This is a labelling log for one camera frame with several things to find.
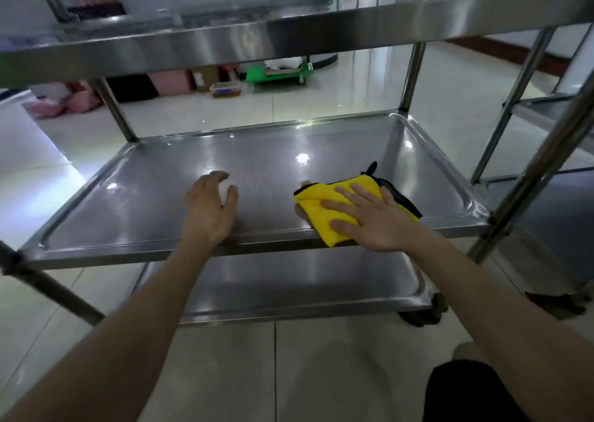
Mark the person's right hand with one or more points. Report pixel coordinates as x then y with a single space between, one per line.
380 227

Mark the person's left hand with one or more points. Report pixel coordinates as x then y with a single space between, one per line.
206 217

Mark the person's left thumb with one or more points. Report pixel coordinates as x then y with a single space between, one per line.
231 201

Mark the person's right middle finger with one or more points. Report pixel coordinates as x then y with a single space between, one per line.
364 195

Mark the person's right thumb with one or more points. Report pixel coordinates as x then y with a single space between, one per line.
342 228

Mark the yellow and black cleaning cloth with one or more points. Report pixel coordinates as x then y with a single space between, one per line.
315 203

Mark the person's left forearm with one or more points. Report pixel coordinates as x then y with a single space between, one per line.
116 343

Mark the person's right forearm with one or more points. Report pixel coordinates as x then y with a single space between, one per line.
501 324

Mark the stainless steel three-tier trolley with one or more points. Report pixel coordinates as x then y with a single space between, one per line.
232 166

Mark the clear plastic storage container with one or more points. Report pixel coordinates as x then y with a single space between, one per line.
226 89

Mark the black trolley caster wheel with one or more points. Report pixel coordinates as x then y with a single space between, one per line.
557 303
427 312

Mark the brown cardboard box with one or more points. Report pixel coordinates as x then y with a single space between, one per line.
204 77

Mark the pink bag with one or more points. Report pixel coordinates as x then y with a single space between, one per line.
170 82

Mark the green platform dolly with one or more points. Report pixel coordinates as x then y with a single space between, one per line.
278 75

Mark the white bundle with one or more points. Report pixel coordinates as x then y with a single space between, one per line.
282 63

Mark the black bag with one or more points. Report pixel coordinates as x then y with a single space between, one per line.
132 88

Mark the person's knee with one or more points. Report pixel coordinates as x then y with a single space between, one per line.
467 354

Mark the pile of pink bags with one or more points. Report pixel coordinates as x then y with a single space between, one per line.
65 101

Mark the person's black shorts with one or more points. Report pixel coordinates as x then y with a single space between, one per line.
468 394

